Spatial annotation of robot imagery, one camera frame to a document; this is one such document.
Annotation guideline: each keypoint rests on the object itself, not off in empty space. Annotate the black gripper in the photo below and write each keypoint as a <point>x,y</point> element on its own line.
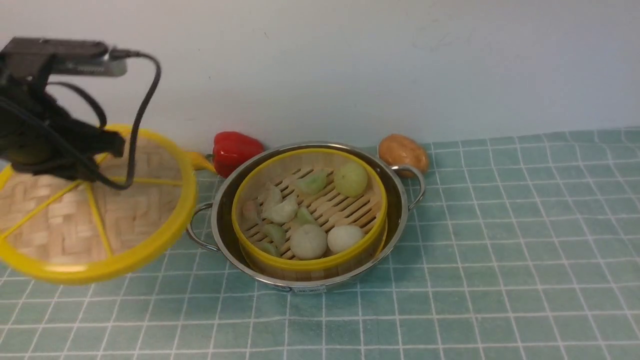
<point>27,110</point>

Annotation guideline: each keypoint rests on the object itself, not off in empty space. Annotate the woven bamboo steamer lid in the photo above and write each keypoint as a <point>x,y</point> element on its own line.
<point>77,232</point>

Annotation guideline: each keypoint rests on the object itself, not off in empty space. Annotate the bamboo steamer basket yellow rim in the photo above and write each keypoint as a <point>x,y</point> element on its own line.
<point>329,208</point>

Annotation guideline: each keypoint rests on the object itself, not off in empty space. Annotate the stainless steel pot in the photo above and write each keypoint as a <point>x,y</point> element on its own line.
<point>227,243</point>

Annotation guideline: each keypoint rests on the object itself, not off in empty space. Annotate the yellow banana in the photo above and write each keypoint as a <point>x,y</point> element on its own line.
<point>200,162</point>

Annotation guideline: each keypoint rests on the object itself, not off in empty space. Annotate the red bell pepper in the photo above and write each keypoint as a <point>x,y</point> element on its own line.
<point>231,149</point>

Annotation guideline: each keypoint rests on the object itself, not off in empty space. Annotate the pink dumpling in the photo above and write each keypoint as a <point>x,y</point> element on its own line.
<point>250,211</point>

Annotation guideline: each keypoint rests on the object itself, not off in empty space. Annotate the white dumpling upper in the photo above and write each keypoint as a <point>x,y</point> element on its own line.
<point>271,196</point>

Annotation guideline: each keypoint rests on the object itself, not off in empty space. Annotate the white dumpling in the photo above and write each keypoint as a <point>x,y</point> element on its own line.
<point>281,212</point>
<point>271,196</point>

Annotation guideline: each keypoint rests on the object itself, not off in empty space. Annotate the white dumpling lower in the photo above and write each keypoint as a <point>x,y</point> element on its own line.
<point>281,212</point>

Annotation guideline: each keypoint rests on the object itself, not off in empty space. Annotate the green dumpling middle left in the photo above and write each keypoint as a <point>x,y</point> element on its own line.
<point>276,233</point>

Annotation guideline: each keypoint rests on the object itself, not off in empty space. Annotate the green dumpling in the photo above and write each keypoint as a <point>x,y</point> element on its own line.
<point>303,217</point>
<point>276,233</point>
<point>268,248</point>
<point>313,183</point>

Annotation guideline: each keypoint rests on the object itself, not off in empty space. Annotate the green dumpling far left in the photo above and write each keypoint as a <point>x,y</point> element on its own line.
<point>268,248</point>

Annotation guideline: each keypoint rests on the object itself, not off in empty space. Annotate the green dumpling right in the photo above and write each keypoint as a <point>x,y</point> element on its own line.
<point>313,183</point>

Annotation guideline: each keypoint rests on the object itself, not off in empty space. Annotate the green dumpling centre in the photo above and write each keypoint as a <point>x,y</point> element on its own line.
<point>303,217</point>

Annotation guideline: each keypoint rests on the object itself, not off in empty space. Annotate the white round bun left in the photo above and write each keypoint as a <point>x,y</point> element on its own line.
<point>309,242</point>

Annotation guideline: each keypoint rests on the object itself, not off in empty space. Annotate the white round bun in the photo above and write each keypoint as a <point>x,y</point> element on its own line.
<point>309,242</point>
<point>341,238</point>

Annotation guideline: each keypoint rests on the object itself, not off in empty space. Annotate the yellow-green round bun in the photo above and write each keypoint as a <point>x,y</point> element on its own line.
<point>351,180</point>

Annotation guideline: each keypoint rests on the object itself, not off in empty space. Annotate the white round bun right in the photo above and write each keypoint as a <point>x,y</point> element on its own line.
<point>341,238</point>

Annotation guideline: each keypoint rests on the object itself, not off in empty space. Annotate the brown potato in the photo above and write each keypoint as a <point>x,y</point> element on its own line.
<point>400,150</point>

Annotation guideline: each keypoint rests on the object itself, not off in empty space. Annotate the green checkered tablecloth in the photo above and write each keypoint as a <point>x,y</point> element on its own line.
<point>523,248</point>

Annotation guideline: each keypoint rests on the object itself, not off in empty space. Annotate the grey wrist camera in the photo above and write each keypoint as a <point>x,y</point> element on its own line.
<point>27,57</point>

